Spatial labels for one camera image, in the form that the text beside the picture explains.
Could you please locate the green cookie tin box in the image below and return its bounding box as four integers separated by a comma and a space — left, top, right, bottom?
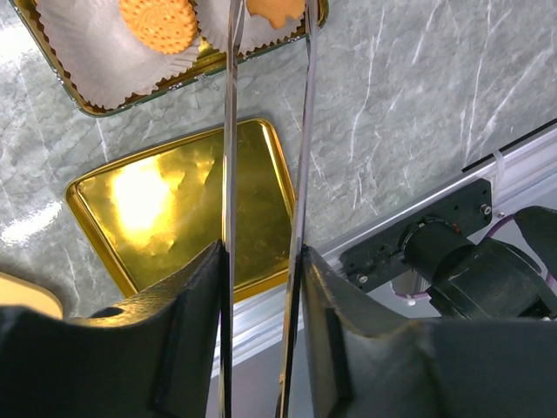
11, 1, 308, 118

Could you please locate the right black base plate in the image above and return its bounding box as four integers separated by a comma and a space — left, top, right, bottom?
339, 179, 492, 293

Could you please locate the left arm metal tong right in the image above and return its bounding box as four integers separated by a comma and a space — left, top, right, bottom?
276, 1, 318, 418

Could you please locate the left arm metal tong left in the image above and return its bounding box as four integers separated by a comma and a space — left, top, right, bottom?
218, 0, 244, 417

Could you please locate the white paper cup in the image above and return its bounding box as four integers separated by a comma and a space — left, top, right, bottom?
194, 0, 304, 55
37, 1, 200, 110

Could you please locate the round dotted biscuit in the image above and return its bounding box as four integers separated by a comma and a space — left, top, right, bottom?
118, 0, 198, 54

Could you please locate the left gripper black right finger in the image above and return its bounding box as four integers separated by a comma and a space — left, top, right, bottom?
302, 247, 556, 417

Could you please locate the yellow plastic tray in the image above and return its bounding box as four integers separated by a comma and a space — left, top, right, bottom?
0, 273, 64, 320

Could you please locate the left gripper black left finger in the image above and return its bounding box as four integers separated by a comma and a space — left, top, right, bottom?
1, 241, 223, 417

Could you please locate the swirl butter cookie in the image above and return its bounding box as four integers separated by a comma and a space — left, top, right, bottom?
246, 0, 305, 29

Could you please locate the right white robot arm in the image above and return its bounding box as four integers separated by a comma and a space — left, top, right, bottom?
400, 206, 556, 320

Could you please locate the gold tin lid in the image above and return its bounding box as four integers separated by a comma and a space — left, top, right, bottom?
66, 118, 294, 300

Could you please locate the aluminium front rail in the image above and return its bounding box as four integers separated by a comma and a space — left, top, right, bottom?
232, 119, 556, 366

